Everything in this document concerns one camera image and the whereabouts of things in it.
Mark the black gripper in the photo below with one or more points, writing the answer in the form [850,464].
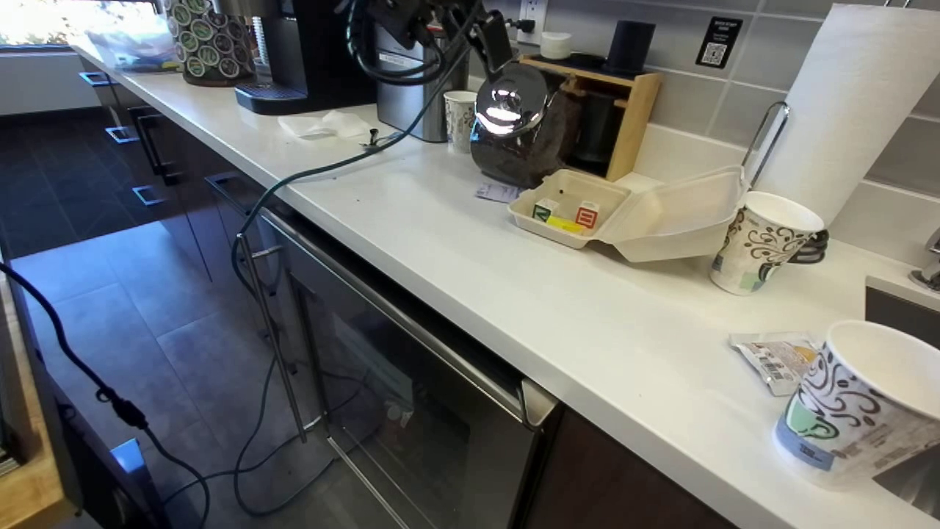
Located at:
[442,19]

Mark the white foam clamshell container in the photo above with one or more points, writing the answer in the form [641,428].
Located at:
[649,222]

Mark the small white tub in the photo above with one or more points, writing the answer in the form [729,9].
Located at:
[555,44]

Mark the small white paper cup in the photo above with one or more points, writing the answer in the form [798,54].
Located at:
[459,118]

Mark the stainless steel canister box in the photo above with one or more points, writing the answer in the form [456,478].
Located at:
[417,104]

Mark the black speaker device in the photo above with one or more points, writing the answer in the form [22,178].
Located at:
[630,49]

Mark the black silver coffee machine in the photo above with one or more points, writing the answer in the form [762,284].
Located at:
[312,54]

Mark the white crumpled napkin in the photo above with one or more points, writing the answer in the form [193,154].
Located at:
[327,125]

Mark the yellow tea packet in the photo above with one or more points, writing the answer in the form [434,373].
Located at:
[569,223]

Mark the orange tea packet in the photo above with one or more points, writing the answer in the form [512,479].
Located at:
[590,215]

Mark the metal paper towel holder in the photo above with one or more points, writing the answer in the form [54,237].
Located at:
[766,135]

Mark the white paper towel roll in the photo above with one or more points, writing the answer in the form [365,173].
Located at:
[848,106]

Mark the stainless undercounter dishwasher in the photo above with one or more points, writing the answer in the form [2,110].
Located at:
[412,391]

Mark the crumpled snack wrapper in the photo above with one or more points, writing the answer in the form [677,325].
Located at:
[779,359]

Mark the large patterned paper cup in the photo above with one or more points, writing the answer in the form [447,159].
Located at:
[862,400]

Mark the wooden cart top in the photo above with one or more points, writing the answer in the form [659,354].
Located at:
[24,479]

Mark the white single wall outlet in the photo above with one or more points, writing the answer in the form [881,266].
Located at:
[534,9]

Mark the black wall sign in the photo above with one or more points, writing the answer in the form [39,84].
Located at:
[718,41]

